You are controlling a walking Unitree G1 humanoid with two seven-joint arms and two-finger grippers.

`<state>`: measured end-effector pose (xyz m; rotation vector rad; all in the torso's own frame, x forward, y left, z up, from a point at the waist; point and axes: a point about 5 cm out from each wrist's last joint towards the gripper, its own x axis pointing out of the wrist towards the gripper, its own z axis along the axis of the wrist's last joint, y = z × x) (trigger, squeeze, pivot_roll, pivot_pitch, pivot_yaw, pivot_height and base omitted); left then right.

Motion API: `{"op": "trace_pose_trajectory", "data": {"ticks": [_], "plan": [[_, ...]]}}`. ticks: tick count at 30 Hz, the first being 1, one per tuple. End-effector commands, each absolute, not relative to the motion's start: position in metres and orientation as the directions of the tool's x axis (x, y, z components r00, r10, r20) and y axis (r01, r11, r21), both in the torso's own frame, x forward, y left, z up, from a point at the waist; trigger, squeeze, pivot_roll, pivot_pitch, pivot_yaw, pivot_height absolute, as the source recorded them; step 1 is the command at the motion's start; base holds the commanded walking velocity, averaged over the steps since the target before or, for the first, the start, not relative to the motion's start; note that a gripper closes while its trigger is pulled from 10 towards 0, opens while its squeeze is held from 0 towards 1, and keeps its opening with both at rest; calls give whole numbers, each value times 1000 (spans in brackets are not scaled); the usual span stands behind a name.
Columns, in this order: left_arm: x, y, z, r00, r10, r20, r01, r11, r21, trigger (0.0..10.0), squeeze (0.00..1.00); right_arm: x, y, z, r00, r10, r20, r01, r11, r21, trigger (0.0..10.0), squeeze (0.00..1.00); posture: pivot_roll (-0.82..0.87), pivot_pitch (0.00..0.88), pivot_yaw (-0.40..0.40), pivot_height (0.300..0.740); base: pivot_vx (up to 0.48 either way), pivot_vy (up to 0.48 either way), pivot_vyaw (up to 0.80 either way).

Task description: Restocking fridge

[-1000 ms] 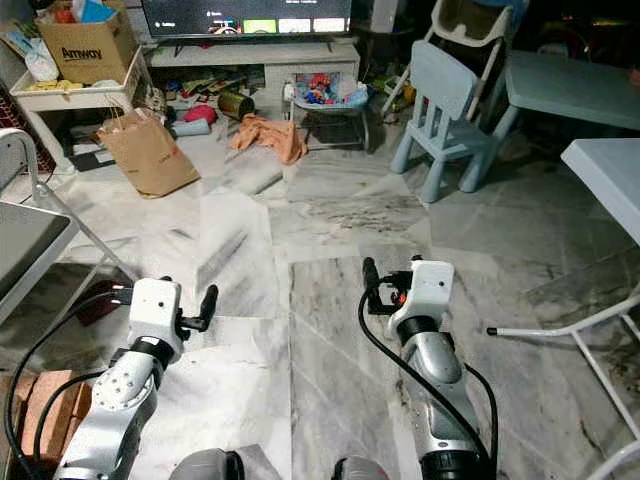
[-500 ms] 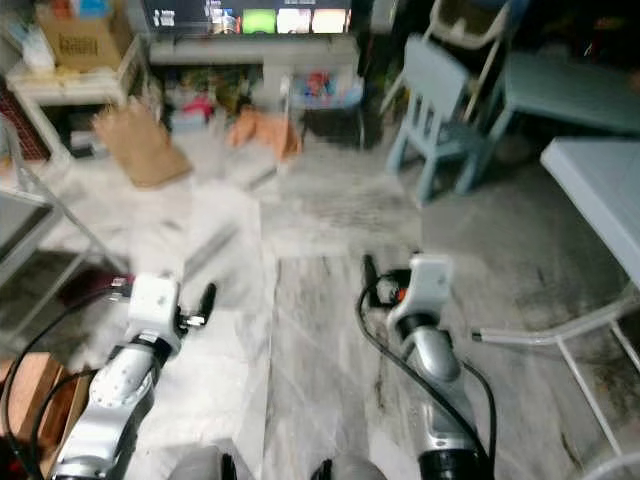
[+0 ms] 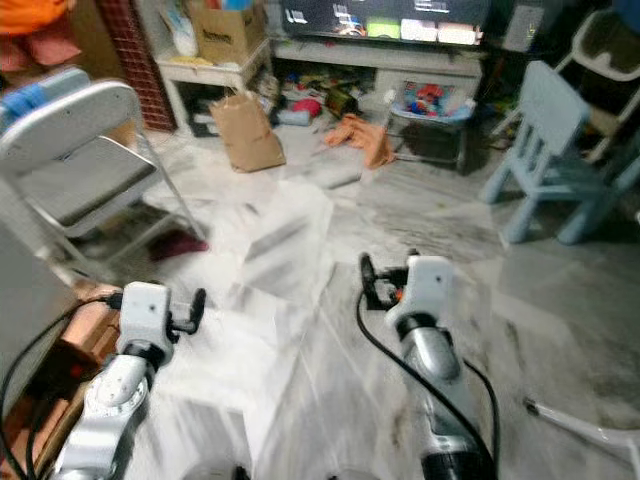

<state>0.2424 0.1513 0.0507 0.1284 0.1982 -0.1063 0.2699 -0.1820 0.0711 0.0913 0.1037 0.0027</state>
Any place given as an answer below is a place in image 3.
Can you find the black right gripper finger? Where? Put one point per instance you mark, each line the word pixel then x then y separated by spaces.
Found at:
pixel 368 278
pixel 411 253

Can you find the white high chair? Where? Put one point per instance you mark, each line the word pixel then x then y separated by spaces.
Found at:
pixel 605 50

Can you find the red brick column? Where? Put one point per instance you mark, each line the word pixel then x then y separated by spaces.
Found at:
pixel 135 60

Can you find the white plastic bag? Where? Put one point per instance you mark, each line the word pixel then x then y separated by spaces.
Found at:
pixel 182 30

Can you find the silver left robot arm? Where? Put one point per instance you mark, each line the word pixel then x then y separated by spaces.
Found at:
pixel 105 420

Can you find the orange and pink clothes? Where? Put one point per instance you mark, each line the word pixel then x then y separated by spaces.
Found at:
pixel 35 25

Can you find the white pole with black tip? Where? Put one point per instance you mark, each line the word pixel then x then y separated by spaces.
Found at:
pixel 580 422

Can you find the orange cloth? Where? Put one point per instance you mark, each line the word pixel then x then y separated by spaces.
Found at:
pixel 360 140

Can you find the maroon cloth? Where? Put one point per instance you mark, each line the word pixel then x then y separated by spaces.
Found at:
pixel 178 245

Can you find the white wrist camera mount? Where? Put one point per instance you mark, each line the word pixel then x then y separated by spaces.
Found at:
pixel 430 285
pixel 143 312

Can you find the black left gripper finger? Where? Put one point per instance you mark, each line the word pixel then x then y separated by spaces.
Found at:
pixel 198 310

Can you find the brown paper bag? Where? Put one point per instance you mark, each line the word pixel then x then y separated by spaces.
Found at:
pixel 245 135

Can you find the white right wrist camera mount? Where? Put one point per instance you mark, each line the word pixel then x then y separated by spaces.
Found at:
pixel 430 285

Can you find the brown cardboard box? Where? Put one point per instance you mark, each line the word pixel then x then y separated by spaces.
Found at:
pixel 228 32

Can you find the grey speaker box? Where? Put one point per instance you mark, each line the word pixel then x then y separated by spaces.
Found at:
pixel 523 28

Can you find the white low shelf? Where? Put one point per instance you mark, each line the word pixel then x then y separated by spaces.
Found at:
pixel 205 75

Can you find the black flat television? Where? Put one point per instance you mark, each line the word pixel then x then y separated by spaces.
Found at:
pixel 380 15

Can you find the grey fridge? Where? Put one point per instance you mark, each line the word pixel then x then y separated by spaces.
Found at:
pixel 25 300

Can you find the baby seat with toys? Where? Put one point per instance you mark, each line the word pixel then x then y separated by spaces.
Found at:
pixel 430 105

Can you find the blue child chair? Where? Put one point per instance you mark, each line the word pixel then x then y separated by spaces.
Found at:
pixel 550 130

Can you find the blue cloth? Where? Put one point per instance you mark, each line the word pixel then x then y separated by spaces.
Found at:
pixel 30 100

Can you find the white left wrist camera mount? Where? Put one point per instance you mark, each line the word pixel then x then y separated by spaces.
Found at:
pixel 143 312

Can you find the grey television stand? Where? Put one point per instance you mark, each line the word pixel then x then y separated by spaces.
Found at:
pixel 390 60

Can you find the grey metal folding chair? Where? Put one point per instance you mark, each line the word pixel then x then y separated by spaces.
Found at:
pixel 75 82
pixel 80 180

